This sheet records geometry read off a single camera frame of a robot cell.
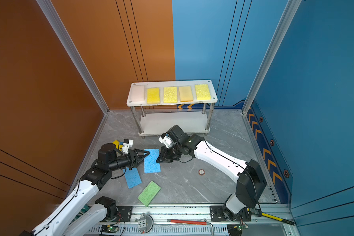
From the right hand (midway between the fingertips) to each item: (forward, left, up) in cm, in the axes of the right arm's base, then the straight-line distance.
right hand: (156, 161), depth 71 cm
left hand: (+4, +4, +1) cm, 5 cm away
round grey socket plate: (-24, +4, -12) cm, 27 cm away
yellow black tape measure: (-21, -60, -21) cm, 67 cm away
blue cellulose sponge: (-2, +2, 0) cm, 3 cm away
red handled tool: (-22, -17, -20) cm, 35 cm away
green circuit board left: (-25, +22, -21) cm, 39 cm away
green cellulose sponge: (-10, +5, -19) cm, 22 cm away
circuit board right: (-24, -41, -21) cm, 52 cm away
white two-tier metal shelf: (+26, +1, +13) cm, 29 cm away
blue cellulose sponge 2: (-1, +16, -17) cm, 23 cm away
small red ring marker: (+3, -24, -20) cm, 31 cm away
